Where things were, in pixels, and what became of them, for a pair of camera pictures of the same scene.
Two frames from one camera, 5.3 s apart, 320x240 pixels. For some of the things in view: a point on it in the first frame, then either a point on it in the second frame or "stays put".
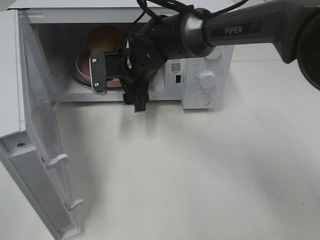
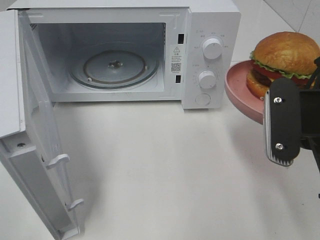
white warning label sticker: x=176 y=66 stays put
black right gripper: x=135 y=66 → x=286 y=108
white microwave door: x=30 y=136 stays put
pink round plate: x=83 y=67 → x=237 y=90
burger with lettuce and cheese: x=106 y=37 → x=281 y=55
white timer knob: x=207 y=80 stays put
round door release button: x=203 y=99 stays put
